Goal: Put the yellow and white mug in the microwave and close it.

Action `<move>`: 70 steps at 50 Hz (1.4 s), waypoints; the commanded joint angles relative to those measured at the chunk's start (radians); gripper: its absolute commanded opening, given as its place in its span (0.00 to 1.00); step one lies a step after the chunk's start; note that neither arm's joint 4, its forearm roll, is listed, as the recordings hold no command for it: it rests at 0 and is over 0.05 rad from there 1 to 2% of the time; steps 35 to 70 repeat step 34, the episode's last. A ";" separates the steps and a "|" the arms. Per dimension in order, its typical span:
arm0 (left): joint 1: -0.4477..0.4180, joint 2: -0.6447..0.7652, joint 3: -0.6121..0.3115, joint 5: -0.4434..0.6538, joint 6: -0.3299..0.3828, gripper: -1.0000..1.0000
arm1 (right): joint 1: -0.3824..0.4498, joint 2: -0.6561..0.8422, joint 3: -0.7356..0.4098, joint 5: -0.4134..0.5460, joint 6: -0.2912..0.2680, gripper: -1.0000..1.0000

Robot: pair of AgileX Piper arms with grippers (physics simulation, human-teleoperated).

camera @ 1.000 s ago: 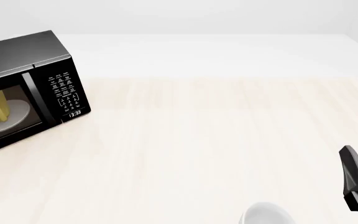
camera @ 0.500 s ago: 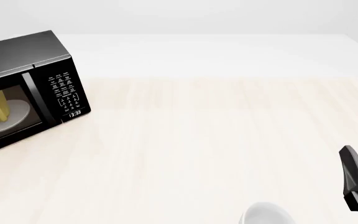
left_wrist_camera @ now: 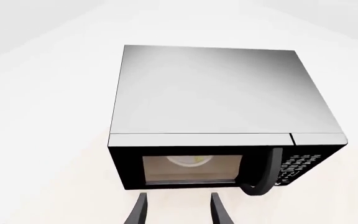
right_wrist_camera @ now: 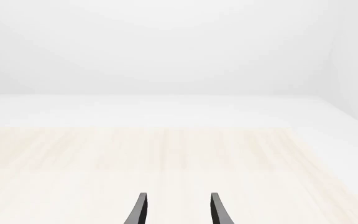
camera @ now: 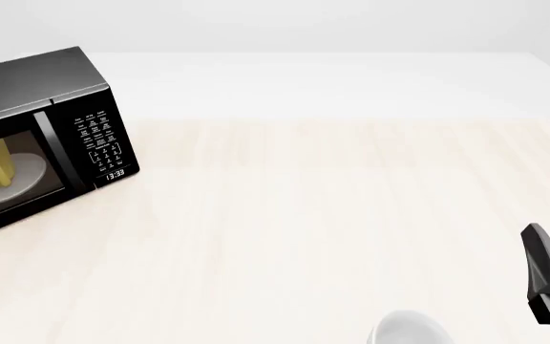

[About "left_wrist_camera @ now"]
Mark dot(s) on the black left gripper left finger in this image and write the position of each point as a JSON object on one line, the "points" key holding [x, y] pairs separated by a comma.
{"points": [[137, 211]]}

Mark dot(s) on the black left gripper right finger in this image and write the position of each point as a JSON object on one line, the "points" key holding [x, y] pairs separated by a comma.
{"points": [[221, 211]]}

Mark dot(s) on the yellow and white mug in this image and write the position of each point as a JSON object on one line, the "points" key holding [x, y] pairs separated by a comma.
{"points": [[189, 160]]}

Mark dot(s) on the black microwave oven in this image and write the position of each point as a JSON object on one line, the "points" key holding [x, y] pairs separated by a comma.
{"points": [[207, 98]]}

